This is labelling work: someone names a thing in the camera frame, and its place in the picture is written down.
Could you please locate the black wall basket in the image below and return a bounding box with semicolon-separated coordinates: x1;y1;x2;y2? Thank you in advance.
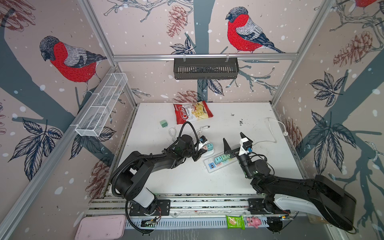
174;58;239;80

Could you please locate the white coiled cable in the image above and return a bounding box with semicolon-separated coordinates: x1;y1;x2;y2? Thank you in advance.
167;127;181;143

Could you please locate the red chips bag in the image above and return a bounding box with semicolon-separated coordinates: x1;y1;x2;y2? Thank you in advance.
173;101;214;125

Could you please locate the pink tray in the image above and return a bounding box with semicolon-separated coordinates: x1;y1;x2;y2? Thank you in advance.
75;215;127;240

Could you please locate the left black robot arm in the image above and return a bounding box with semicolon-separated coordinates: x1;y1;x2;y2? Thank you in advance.
110;122;208;235

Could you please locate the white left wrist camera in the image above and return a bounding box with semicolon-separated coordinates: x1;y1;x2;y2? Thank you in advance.
198;136;208;154

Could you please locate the pink pig toy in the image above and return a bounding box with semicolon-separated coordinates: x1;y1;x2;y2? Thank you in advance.
247;217;262;229

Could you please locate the long white power strip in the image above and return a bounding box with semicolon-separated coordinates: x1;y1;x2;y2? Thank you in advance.
203;154;238;174

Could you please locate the green charger plug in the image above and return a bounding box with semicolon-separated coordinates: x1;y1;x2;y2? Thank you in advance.
221;155;230;162

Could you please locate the green snack packet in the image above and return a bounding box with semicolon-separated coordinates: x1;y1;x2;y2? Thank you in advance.
226;216;245;230

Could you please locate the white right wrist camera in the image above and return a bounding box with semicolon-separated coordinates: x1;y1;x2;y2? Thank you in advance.
238;137;253;156

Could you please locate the white power strip cable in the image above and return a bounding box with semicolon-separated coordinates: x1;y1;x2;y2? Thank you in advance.
251;117;289;148

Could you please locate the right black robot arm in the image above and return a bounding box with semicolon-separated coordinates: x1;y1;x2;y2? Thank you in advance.
223;133;357;232

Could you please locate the light green charger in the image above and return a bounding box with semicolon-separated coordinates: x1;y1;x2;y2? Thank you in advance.
160;120;168;128

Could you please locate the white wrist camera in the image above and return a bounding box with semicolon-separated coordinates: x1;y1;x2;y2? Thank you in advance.
238;137;253;156
198;136;208;154

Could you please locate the teal charger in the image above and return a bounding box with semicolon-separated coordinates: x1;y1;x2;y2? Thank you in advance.
206;144;214;151

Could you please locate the white wire shelf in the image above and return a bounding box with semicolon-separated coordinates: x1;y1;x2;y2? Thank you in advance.
75;73;128;137

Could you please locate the white square power socket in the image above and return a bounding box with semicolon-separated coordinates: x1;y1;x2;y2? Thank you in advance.
201;149;215;159

